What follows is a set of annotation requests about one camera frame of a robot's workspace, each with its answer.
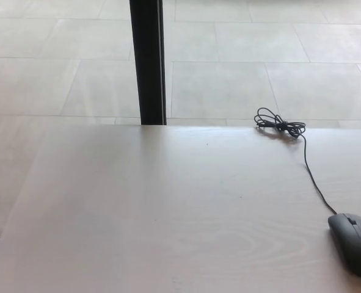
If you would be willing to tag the black vertical post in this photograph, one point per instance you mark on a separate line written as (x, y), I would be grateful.
(148, 61)

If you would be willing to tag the black computer mouse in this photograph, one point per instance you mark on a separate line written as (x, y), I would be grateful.
(354, 250)

